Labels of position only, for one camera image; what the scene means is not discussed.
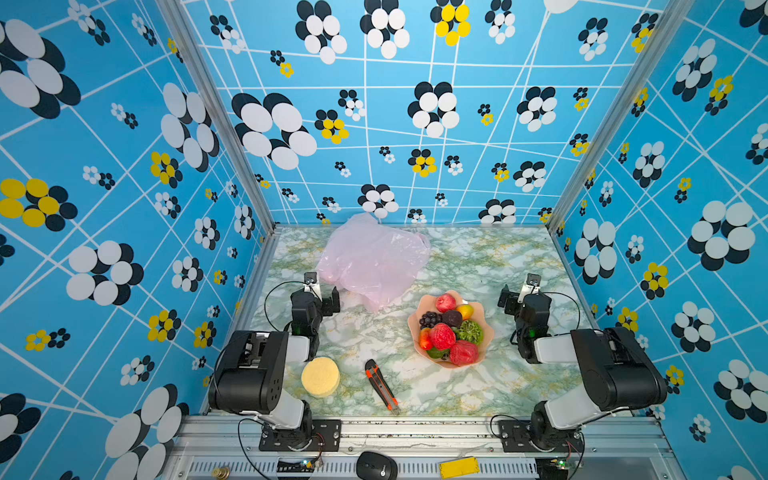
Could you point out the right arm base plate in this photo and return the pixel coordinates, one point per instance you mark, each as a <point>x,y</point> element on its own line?
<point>522,437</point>

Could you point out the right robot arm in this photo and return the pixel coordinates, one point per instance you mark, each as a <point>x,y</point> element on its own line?
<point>616,373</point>

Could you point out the red peach top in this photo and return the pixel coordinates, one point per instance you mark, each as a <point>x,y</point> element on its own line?
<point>445,303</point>

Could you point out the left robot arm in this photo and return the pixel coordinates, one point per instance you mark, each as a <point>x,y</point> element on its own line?
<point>248,378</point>

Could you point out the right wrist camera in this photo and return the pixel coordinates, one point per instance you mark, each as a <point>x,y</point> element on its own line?
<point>531,282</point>

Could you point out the orange black utility knife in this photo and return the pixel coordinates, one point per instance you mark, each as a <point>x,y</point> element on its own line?
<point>380,386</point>

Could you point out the black computer mouse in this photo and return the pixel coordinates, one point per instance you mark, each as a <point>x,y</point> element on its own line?
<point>372,465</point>

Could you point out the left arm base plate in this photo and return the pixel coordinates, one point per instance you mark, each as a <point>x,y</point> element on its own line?
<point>321,435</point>

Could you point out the yellow tag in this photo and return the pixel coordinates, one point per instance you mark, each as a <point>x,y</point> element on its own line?
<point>459,468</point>

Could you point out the dark grape bunch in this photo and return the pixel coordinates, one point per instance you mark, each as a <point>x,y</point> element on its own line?
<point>430,319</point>

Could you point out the dark brown fruit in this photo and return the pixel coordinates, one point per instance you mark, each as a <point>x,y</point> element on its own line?
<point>452,318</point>

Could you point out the pink plastic bag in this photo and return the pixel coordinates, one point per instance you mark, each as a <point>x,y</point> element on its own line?
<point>374,261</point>

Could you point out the yellow round sponge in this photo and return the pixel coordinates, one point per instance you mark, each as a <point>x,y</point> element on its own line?
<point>321,377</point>

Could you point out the pink fruit plate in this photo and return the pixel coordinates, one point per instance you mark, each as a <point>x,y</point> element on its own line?
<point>427,303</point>

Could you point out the red orange mango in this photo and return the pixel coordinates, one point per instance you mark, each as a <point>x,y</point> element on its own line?
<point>425,342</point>

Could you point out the yellow mango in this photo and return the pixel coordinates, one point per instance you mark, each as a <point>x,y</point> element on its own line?
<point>466,311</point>

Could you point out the red strawberry fruit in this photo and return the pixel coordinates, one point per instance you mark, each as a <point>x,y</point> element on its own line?
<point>443,337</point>

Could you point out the aluminium front rail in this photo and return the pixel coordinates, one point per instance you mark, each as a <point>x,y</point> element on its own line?
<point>624,447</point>

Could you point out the green kiwi half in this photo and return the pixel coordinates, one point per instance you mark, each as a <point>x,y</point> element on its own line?
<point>470,331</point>

